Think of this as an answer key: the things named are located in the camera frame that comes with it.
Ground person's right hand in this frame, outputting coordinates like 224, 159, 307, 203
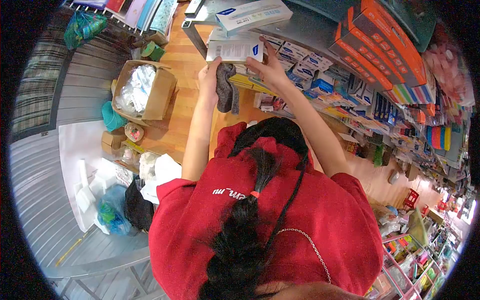
245, 36, 292, 95

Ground person's left hand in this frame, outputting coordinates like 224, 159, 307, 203
197, 57, 223, 110

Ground person's right thumb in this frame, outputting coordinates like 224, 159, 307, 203
245, 57, 265, 73

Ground person's right index finger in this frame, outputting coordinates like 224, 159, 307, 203
259, 36, 277, 61

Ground white carton blue print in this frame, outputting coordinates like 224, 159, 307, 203
206, 39, 265, 65

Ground grey cloth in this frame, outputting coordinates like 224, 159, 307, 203
215, 63, 241, 115

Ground green tape roll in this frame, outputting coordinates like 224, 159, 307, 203
140, 41, 166, 63

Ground cardboard box with plastic bags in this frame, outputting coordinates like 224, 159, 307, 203
111, 60, 178, 127

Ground row of hanging coloured sheets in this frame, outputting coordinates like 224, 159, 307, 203
70, 0, 179, 37

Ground round clear packet pink contents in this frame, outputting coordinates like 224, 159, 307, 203
124, 122, 145, 143

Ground full shop shelf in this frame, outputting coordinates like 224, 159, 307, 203
181, 0, 477, 188

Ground teal knitted bundle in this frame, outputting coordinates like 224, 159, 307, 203
101, 101, 128, 133

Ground white plastic bag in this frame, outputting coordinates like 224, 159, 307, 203
139, 151, 183, 205

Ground small brown cardboard box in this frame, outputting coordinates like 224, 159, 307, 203
101, 129, 127, 155

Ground green net bag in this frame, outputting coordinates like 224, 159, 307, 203
63, 10, 108, 50

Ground black plastic bag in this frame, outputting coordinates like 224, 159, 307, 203
123, 175, 155, 232

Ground person's body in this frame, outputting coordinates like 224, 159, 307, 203
149, 122, 384, 300

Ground white foam pieces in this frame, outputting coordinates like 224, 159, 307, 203
74, 158, 118, 230

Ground plaid cloth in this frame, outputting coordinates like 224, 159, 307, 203
11, 37, 71, 138

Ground blue plastic bag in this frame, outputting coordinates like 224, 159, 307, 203
97, 184, 132, 236

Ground red plastic stool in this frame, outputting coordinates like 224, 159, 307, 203
403, 188, 420, 210

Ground grey metal frame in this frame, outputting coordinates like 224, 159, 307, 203
44, 245, 167, 300

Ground pink wire goods rack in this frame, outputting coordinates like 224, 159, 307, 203
364, 208, 464, 300

